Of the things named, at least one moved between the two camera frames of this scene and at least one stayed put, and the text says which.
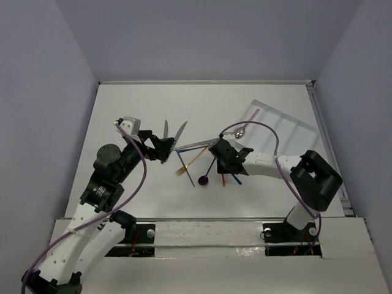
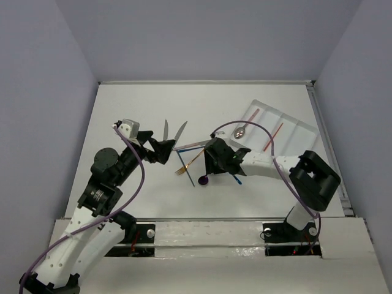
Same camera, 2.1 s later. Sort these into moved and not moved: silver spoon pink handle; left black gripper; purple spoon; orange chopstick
Moved: orange chopstick
Not moved: left black gripper; silver spoon pink handle; purple spoon
